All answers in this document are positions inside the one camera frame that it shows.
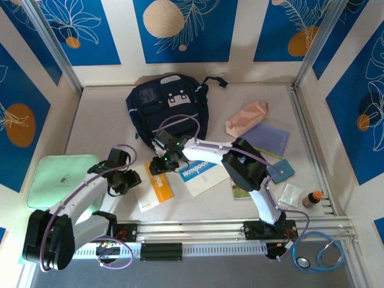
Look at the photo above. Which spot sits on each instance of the navy blue backpack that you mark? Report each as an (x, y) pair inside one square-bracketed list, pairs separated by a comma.
[(144, 117)]

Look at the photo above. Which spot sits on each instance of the aluminium side rail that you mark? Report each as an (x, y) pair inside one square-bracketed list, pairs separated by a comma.
[(300, 120)]

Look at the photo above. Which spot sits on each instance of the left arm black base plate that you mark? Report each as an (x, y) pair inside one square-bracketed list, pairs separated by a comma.
[(129, 232)]

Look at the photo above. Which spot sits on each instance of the Animal Farm paperback book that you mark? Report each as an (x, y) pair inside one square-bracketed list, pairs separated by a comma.
[(239, 192)]

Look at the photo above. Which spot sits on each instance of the mint green zip case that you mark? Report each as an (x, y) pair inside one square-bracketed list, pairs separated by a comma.
[(54, 180)]

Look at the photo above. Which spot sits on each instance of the black ribbed block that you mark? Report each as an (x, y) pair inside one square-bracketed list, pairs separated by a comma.
[(161, 251)]

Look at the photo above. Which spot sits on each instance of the blue stethoscope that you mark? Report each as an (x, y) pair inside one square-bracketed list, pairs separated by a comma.
[(301, 262)]

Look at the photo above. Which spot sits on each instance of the aluminium mounting rail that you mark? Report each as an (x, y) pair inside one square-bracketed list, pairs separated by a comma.
[(195, 229)]

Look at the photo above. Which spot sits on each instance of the purple notebook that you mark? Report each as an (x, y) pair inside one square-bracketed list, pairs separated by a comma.
[(270, 138)]

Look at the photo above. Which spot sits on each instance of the pink pencil pouch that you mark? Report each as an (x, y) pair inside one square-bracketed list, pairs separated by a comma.
[(246, 120)]

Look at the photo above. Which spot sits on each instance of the brown bottle orange cap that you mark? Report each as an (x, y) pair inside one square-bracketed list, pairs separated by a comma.
[(310, 200)]

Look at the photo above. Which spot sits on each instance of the teal snap wallet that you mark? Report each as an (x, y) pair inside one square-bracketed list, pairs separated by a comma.
[(282, 171)]

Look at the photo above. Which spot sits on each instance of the blue cover notebook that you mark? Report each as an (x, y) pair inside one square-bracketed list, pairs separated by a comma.
[(204, 180)]

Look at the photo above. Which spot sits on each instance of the clear plastic packet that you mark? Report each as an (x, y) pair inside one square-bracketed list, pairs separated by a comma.
[(290, 195)]

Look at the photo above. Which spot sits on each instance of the aluminium frame post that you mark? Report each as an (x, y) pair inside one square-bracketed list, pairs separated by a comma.
[(318, 39), (51, 42)]

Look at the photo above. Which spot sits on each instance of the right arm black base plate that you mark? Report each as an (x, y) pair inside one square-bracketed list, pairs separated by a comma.
[(253, 231)]

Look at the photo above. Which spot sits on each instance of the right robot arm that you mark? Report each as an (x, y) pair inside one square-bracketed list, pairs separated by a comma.
[(243, 168)]

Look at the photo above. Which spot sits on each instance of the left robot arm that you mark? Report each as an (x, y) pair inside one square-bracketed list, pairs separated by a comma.
[(51, 240)]

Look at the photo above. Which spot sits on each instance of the orange cover notebook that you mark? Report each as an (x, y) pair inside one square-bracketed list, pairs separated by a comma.
[(159, 192)]

